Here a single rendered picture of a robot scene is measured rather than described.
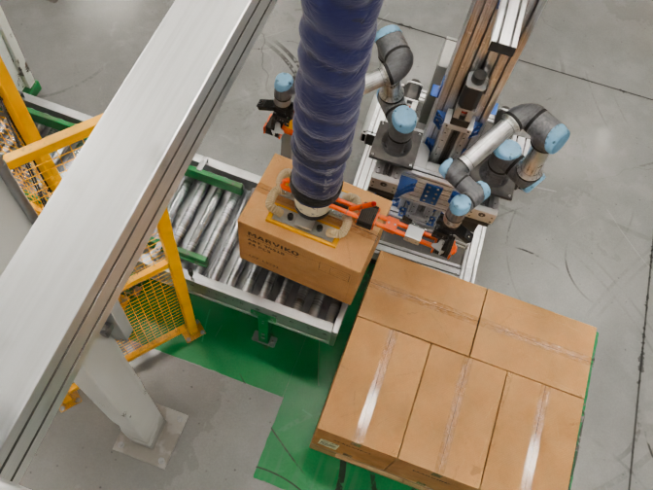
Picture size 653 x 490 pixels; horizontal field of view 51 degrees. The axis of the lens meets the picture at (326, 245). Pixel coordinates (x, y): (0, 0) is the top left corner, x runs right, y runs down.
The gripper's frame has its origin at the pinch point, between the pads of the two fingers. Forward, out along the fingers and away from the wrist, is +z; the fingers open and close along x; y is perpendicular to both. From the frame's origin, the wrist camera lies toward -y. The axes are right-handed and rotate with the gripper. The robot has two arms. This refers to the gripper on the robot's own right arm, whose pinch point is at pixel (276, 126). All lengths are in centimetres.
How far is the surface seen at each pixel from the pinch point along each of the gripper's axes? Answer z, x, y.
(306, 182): -25, -36, 28
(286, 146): 43.3, 18.9, -1.2
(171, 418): 118, -121, -5
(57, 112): 63, -3, -128
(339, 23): -116, -36, 31
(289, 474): 119, -123, 65
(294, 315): 60, -60, 38
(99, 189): -186, -138, 31
